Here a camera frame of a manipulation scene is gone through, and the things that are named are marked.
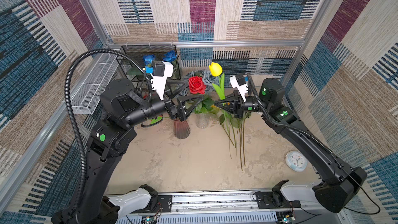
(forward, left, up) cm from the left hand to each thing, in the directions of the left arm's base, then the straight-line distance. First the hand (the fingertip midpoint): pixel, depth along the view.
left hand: (194, 90), depth 46 cm
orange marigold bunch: (+27, -19, -54) cm, 64 cm away
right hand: (+6, -8, -13) cm, 17 cm away
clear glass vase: (+21, -3, -46) cm, 51 cm away
